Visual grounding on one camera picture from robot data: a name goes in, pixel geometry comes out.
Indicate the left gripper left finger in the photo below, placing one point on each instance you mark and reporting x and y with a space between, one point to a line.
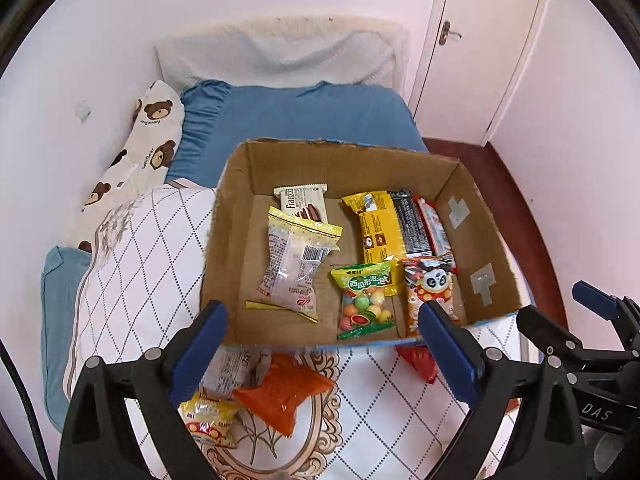
98 441

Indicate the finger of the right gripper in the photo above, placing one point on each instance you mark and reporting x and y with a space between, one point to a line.
622 313
556 344

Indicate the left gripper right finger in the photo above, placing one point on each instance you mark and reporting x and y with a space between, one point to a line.
546 440

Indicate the yellow red snack packet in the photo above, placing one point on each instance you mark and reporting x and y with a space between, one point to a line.
209 420

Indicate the white clear snack packet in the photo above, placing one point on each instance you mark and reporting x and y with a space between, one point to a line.
232 369

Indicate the orange snack packet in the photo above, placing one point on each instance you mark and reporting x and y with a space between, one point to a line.
285 386

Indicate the cardboard milk box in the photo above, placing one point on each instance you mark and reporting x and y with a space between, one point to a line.
237 253

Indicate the panda snack packet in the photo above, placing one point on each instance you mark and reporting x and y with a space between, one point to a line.
428 279

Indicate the red white snack packet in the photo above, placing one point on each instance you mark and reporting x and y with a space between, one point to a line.
436 232

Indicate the black snack packet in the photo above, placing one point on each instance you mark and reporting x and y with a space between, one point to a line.
414 234

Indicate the green candy bag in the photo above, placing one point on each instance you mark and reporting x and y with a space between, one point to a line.
364 307

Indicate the white diamond pattern quilt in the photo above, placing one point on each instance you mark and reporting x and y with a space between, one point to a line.
325 410

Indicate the clear yellow-top bread packet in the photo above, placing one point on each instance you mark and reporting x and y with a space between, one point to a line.
297 247

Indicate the white Frenzza wafer packet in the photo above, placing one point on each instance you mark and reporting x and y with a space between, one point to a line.
304 201

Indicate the bear print pillow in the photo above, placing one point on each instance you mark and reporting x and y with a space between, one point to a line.
140 166

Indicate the white door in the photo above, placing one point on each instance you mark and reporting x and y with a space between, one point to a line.
464 87

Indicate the blue bed sheet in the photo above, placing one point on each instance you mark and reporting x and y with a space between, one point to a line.
218 117

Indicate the white quilted headboard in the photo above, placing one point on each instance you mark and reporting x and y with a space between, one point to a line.
289 52

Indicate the metal door handle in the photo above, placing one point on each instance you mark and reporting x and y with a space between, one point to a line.
446 32

